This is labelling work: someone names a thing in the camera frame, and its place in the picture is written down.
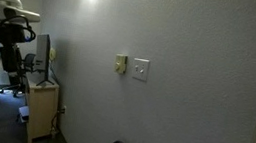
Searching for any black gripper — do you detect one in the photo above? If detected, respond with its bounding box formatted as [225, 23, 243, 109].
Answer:
[0, 41, 26, 76]

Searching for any white double light switch plate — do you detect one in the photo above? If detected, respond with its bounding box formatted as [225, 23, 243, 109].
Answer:
[131, 57, 151, 82]

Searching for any black office swivel chair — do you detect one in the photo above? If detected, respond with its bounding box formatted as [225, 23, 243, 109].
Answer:
[0, 49, 38, 100]

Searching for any flat computer monitor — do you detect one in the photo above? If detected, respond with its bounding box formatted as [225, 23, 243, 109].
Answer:
[29, 33, 62, 89]

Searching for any white box on floor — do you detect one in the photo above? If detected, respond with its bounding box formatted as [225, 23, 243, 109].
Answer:
[16, 104, 32, 124]

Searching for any light wooden cabinet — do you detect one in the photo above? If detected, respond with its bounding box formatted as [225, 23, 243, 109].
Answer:
[16, 76, 64, 143]

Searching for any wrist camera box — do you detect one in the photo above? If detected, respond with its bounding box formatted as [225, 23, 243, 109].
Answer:
[0, 22, 37, 49]

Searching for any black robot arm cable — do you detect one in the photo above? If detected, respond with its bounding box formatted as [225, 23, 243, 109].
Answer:
[0, 12, 40, 43]

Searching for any black cable behind cabinet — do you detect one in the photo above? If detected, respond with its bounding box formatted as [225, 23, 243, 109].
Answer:
[40, 60, 70, 136]

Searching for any white wall power outlet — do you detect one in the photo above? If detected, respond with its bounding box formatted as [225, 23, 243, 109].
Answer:
[60, 105, 68, 115]

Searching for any beige wall thermostat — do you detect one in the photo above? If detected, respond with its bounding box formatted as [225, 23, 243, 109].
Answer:
[113, 53, 129, 76]

